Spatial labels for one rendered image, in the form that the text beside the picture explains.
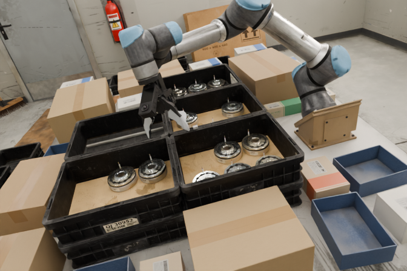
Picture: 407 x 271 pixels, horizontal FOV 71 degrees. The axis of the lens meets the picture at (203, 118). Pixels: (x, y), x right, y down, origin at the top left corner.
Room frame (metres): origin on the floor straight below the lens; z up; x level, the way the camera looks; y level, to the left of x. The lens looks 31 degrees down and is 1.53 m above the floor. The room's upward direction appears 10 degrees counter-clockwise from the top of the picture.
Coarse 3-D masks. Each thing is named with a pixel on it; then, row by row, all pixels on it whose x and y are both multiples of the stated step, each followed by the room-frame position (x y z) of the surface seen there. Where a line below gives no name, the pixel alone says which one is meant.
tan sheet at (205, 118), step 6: (246, 108) 1.19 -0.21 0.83; (198, 114) 1.21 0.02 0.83; (204, 114) 1.20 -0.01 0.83; (210, 114) 1.19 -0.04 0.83; (216, 114) 1.18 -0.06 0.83; (174, 120) 1.19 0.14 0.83; (204, 120) 1.14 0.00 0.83; (210, 120) 1.13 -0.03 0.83; (216, 120) 1.12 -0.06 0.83; (174, 126) 1.14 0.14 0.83
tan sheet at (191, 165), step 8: (240, 144) 0.92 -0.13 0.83; (272, 144) 0.88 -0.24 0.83; (200, 152) 0.91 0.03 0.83; (208, 152) 0.90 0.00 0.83; (272, 152) 0.83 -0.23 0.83; (184, 160) 0.88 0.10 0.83; (192, 160) 0.87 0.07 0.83; (200, 160) 0.86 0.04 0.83; (208, 160) 0.85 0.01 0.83; (240, 160) 0.82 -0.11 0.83; (248, 160) 0.81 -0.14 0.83; (256, 160) 0.80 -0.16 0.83; (184, 168) 0.83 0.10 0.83; (192, 168) 0.82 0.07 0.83; (200, 168) 0.81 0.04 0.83; (208, 168) 0.81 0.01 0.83; (216, 168) 0.80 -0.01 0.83; (224, 168) 0.79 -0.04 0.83; (184, 176) 0.79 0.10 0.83; (192, 176) 0.78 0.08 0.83
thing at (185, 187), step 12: (228, 120) 0.95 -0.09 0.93; (240, 120) 0.94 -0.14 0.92; (276, 120) 0.89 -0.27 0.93; (180, 132) 0.92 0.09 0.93; (192, 132) 0.92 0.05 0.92; (300, 156) 0.67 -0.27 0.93; (180, 168) 0.72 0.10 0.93; (252, 168) 0.66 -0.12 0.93; (264, 168) 0.65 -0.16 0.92; (276, 168) 0.66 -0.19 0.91; (180, 180) 0.66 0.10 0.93; (204, 180) 0.64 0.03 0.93; (216, 180) 0.64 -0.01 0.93; (228, 180) 0.64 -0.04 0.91
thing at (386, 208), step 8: (384, 192) 0.60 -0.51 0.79; (392, 192) 0.59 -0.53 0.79; (400, 192) 0.59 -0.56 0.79; (376, 200) 0.60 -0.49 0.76; (384, 200) 0.57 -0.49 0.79; (392, 200) 0.56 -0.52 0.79; (400, 200) 0.56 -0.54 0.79; (376, 208) 0.59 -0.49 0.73; (384, 208) 0.56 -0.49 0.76; (392, 208) 0.54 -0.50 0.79; (400, 208) 0.53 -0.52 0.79; (376, 216) 0.58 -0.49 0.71; (384, 216) 0.56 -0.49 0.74; (392, 216) 0.53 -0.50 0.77; (400, 216) 0.51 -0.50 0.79; (384, 224) 0.55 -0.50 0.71; (392, 224) 0.52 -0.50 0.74; (400, 224) 0.50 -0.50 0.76; (392, 232) 0.52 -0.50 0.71; (400, 232) 0.49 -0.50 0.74; (400, 240) 0.49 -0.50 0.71
